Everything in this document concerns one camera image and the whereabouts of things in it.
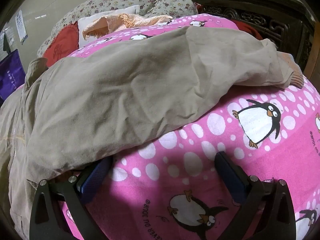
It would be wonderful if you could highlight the khaki jacket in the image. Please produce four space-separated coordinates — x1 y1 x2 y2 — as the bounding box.
1 27 304 239

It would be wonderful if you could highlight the pink penguin blanket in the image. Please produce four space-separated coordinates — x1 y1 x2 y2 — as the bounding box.
60 13 320 240

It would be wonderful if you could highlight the purple tote bag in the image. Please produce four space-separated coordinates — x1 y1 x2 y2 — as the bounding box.
0 49 25 101

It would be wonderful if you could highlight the red heart cushion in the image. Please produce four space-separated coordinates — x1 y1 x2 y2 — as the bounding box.
43 22 79 67

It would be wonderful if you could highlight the dark carved wooden headboard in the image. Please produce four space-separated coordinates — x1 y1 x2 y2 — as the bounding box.
193 0 319 77

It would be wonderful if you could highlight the peach fringed towel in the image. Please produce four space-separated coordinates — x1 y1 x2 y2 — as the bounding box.
98 14 173 38

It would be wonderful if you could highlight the white pillow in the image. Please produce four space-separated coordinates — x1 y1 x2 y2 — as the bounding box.
78 5 140 48

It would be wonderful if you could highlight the wall calendar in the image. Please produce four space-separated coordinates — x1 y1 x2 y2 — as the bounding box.
15 10 28 44

